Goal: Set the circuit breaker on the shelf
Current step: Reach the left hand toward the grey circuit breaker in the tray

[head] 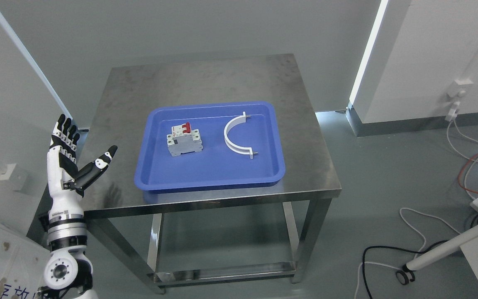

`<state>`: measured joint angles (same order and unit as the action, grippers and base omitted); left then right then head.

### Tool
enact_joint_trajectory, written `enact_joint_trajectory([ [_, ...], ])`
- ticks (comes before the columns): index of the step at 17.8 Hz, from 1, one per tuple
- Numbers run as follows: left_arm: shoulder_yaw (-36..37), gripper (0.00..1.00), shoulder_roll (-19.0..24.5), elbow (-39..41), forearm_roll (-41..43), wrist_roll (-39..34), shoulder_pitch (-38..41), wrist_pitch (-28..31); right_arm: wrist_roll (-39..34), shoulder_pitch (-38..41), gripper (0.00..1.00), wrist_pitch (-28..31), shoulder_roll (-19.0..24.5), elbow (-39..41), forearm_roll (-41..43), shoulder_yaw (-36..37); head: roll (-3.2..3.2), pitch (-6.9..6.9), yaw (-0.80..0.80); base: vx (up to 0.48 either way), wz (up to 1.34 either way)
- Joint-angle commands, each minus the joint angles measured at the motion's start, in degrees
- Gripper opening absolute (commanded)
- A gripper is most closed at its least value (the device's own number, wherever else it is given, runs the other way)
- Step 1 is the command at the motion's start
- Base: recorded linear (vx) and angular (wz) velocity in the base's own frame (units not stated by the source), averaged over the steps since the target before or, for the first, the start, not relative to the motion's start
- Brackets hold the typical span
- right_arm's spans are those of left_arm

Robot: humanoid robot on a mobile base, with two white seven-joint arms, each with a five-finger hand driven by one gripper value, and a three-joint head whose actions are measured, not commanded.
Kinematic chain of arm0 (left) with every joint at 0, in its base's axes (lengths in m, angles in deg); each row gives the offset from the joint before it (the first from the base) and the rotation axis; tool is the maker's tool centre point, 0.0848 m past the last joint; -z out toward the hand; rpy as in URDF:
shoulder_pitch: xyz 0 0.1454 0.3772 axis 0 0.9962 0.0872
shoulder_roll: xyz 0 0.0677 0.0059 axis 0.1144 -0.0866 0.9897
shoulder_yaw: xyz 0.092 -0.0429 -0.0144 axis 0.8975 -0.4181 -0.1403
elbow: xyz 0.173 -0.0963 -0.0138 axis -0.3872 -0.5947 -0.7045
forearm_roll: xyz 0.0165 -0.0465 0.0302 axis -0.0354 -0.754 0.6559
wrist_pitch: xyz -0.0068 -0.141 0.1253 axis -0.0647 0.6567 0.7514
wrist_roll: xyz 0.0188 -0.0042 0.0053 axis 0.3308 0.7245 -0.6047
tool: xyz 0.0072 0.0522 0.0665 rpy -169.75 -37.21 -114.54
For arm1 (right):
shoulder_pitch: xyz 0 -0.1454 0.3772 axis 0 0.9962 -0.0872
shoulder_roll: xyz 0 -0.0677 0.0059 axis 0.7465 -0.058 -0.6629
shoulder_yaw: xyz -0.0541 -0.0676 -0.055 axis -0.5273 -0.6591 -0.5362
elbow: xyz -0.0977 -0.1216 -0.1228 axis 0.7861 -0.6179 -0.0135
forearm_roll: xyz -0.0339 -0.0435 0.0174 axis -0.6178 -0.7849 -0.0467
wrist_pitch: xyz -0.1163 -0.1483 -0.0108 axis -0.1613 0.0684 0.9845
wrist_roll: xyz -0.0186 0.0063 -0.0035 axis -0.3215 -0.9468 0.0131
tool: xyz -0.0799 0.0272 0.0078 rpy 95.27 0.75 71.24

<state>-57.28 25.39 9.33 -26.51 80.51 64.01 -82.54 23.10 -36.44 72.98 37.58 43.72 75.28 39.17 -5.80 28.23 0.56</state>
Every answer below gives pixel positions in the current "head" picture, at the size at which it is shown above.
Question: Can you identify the grey red circuit breaker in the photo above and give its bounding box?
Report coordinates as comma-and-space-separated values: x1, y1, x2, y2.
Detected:
166, 122, 203, 157

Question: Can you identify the white wall socket with plug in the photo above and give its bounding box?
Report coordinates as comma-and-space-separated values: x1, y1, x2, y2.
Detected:
444, 79, 473, 123

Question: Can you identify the blue plastic tray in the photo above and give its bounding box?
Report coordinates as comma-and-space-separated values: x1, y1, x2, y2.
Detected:
134, 101, 286, 193

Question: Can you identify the white wall box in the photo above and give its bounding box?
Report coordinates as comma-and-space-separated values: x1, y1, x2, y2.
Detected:
0, 163, 29, 191

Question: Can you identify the white robot forearm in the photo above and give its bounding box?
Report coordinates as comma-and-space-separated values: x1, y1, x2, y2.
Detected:
33, 214, 98, 299

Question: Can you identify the white cable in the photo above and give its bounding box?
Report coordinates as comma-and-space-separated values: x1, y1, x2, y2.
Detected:
446, 118, 478, 200

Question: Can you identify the stainless steel table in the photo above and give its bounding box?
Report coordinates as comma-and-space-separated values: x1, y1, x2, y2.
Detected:
70, 54, 341, 294

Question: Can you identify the black cable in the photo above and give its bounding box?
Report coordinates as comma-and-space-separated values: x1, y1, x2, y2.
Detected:
361, 239, 451, 299

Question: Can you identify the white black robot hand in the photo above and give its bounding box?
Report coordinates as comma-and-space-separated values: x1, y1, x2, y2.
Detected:
46, 114, 118, 221

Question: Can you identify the white curved pipe clamp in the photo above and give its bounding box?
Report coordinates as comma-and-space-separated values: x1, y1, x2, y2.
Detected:
222, 111, 258, 160

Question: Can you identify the white wheeled stand leg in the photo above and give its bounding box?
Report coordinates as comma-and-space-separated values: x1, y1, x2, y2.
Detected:
396, 225, 478, 285

